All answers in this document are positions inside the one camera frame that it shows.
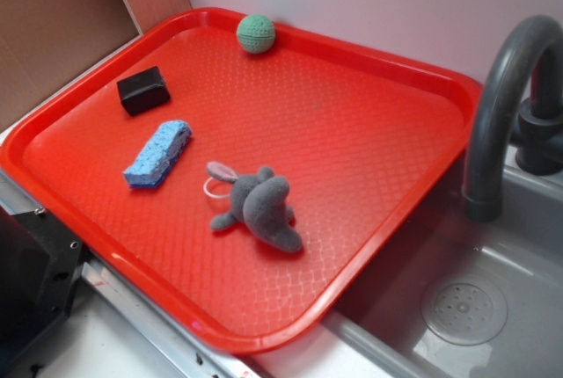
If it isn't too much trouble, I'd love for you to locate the blue sponge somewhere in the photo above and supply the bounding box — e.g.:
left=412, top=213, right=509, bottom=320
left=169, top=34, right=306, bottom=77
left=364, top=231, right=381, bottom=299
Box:
left=123, top=120, right=193, bottom=189

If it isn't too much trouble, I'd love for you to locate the black rectangular block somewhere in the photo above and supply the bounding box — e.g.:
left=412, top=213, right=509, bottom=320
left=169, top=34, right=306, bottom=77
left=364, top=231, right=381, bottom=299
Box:
left=117, top=66, right=171, bottom=116

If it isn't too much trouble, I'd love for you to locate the red plastic tray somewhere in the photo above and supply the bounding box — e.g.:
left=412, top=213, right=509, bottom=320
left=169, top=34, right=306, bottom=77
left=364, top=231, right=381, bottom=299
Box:
left=1, top=8, right=480, bottom=354

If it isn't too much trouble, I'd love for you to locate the brown cardboard panel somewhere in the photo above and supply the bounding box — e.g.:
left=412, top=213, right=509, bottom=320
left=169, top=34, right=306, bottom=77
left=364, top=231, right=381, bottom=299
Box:
left=1, top=0, right=191, bottom=130

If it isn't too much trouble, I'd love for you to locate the gray plastic sink basin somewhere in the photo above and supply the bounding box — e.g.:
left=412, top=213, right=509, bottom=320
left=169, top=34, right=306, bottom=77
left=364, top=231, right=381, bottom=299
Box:
left=325, top=162, right=562, bottom=377

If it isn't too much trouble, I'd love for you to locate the gray plush animal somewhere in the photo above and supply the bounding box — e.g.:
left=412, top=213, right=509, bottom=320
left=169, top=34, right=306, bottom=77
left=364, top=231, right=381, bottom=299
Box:
left=206, top=161, right=303, bottom=254

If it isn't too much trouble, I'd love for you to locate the green textured ball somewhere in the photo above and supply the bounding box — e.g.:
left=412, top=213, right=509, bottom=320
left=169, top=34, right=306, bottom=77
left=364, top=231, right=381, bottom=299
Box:
left=236, top=14, right=276, bottom=55

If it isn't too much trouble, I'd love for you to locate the gray curved faucet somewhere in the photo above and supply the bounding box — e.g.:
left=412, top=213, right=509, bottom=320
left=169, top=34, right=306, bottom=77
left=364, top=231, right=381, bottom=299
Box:
left=462, top=15, right=562, bottom=222

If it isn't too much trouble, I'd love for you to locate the aluminum rail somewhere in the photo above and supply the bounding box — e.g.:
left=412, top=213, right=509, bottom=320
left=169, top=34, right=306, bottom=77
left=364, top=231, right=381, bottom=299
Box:
left=0, top=168, right=260, bottom=378

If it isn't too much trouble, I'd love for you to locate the black metal bracket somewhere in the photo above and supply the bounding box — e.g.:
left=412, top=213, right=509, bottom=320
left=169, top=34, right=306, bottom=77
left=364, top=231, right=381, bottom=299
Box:
left=1, top=209, right=85, bottom=377

